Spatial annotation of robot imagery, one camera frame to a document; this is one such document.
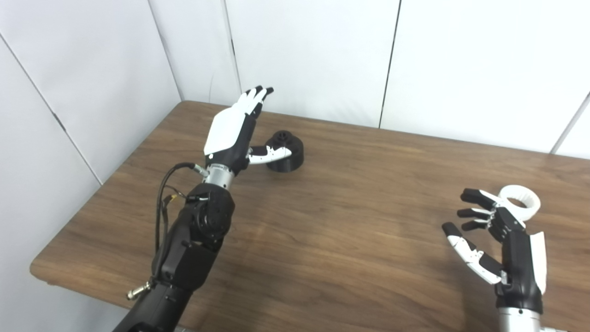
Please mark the white and black right hand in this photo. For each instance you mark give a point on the white and black right hand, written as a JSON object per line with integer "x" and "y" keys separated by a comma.
{"x": 518, "y": 272}

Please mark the white and black left hand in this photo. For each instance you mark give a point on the white and black left hand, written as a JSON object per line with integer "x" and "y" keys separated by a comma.
{"x": 228, "y": 131}

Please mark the round black plastic part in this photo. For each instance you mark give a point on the round black plastic part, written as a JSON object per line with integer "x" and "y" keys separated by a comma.
{"x": 290, "y": 159}

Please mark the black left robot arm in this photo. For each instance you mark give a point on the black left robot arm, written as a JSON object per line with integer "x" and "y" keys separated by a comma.
{"x": 189, "y": 258}

